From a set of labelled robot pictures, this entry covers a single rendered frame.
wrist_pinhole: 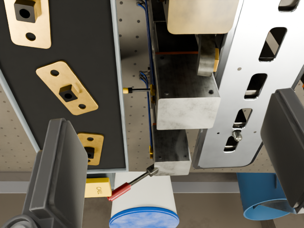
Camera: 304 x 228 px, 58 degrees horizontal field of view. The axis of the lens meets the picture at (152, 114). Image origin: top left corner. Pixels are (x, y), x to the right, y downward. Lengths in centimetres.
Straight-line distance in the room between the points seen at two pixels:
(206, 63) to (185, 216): 261
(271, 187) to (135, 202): 112
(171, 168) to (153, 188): 141
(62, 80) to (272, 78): 42
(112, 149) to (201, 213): 259
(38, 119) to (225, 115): 42
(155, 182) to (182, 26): 183
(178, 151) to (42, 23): 48
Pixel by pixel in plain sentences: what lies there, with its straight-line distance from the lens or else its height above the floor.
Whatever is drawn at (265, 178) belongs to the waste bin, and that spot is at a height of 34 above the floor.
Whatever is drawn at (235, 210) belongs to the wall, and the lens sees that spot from 314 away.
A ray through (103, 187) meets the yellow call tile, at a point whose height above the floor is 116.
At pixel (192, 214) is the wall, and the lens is 297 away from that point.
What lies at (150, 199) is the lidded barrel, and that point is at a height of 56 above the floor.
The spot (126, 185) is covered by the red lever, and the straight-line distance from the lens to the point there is 67.
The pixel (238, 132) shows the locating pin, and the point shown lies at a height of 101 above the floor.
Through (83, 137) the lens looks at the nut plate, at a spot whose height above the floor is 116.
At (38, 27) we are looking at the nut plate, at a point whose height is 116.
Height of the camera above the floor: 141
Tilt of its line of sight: 42 degrees down
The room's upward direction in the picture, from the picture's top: 176 degrees clockwise
